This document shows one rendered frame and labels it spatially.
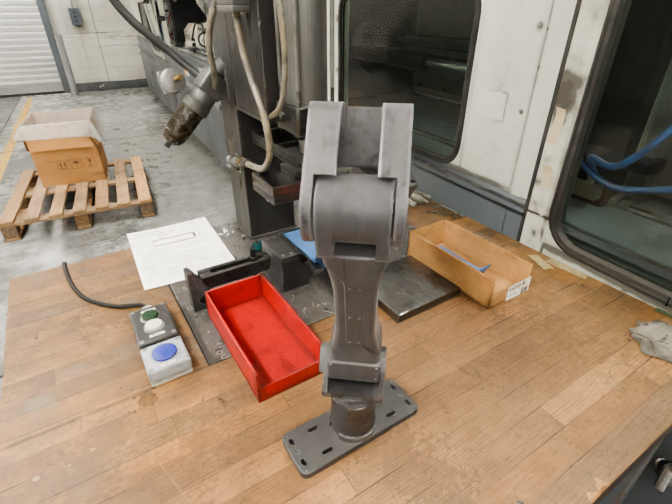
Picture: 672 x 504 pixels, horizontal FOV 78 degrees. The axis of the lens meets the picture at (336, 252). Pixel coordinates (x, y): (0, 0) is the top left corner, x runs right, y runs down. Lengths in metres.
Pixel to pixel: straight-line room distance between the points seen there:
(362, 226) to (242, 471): 0.40
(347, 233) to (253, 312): 0.52
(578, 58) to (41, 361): 1.20
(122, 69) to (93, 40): 0.65
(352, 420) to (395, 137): 0.38
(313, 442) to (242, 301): 0.36
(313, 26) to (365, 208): 0.49
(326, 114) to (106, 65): 9.65
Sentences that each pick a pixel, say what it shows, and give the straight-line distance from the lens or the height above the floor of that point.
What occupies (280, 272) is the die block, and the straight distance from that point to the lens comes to 0.88.
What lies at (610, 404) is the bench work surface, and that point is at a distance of 0.80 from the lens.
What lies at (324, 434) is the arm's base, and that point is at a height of 0.91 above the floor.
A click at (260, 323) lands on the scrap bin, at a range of 0.82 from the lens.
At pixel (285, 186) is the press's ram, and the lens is 0.79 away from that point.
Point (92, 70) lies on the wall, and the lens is 9.98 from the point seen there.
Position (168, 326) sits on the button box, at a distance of 0.82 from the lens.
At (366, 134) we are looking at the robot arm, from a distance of 0.40.
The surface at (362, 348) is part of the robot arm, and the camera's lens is 0.51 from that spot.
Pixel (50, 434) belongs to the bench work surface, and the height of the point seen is 0.90.
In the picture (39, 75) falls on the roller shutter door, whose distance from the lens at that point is 9.97.
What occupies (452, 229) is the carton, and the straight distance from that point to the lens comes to 1.06.
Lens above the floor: 1.43
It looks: 31 degrees down
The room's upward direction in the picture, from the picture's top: straight up
